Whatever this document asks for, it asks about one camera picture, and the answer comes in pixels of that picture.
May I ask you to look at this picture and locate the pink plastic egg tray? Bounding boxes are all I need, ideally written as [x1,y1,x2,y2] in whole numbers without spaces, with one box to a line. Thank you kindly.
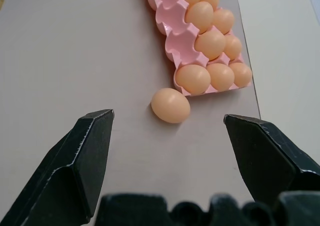
[141,0,252,96]

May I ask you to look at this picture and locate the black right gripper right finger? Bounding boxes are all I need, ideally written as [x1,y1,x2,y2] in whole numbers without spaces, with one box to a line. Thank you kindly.
[223,114,320,203]

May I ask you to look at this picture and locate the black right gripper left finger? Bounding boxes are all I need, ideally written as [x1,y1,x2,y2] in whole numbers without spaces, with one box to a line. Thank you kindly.
[6,108,115,226]

